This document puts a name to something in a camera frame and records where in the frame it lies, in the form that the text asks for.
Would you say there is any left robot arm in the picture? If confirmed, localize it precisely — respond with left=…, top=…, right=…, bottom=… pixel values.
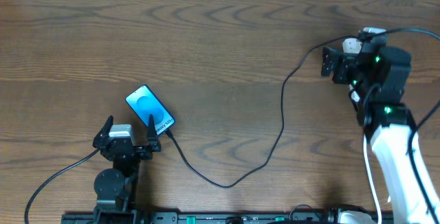
left=92, top=115, right=162, bottom=224

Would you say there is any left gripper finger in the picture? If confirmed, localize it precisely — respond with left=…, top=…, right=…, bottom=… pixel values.
left=96, top=115, right=113, bottom=140
left=146, top=114, right=159, bottom=147

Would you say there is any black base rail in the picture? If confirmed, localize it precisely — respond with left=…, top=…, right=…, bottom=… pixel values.
left=60, top=209, right=378, bottom=224

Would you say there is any blue Galaxy smartphone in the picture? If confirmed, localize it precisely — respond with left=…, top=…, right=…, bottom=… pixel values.
left=125, top=85, right=175, bottom=135

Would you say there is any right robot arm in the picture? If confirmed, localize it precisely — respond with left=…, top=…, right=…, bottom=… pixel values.
left=321, top=45, right=439, bottom=223

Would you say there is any black USB charging cable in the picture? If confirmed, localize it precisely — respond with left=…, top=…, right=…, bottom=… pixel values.
left=164, top=35, right=358, bottom=189

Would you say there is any white USB charger plug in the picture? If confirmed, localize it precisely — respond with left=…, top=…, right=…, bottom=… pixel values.
left=342, top=38, right=362, bottom=54

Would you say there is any white power strip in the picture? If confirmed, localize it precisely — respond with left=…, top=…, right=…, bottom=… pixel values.
left=349, top=85, right=360, bottom=102

